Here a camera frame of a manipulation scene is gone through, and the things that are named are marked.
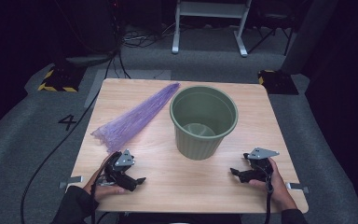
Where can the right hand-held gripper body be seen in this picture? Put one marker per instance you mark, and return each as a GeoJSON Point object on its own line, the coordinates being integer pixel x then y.
{"type": "Point", "coordinates": [261, 168]}

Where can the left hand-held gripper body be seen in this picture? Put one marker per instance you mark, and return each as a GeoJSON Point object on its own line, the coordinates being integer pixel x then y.
{"type": "Point", "coordinates": [119, 168]}

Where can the purple plastic bag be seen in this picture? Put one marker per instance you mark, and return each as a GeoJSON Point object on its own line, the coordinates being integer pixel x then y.
{"type": "Point", "coordinates": [130, 121]}

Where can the green plastic bin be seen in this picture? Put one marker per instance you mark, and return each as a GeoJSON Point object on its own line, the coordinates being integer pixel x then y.
{"type": "Point", "coordinates": [199, 146]}

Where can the person's left hand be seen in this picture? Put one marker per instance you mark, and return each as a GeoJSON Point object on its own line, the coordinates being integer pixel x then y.
{"type": "Point", "coordinates": [101, 189]}

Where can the person's right hand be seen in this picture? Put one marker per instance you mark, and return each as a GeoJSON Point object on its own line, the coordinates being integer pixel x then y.
{"type": "Point", "coordinates": [279, 193]}

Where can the black yellow striped base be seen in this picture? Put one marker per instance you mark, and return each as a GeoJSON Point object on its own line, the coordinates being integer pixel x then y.
{"type": "Point", "coordinates": [62, 81]}
{"type": "Point", "coordinates": [278, 82]}

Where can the black tripod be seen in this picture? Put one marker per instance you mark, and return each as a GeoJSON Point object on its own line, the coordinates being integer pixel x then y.
{"type": "Point", "coordinates": [273, 31]}

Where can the dark equipment stand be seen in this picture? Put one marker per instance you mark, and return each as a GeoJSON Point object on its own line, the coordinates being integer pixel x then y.
{"type": "Point", "coordinates": [87, 31]}

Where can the white metal stand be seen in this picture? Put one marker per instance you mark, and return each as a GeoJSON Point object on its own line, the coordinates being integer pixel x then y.
{"type": "Point", "coordinates": [211, 9]}

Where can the metal table bracket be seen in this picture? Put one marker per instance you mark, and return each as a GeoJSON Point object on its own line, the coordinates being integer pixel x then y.
{"type": "Point", "coordinates": [73, 180]}
{"type": "Point", "coordinates": [298, 187]}

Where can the grey slanted post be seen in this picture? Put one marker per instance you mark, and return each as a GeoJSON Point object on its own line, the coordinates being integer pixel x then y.
{"type": "Point", "coordinates": [307, 37]}

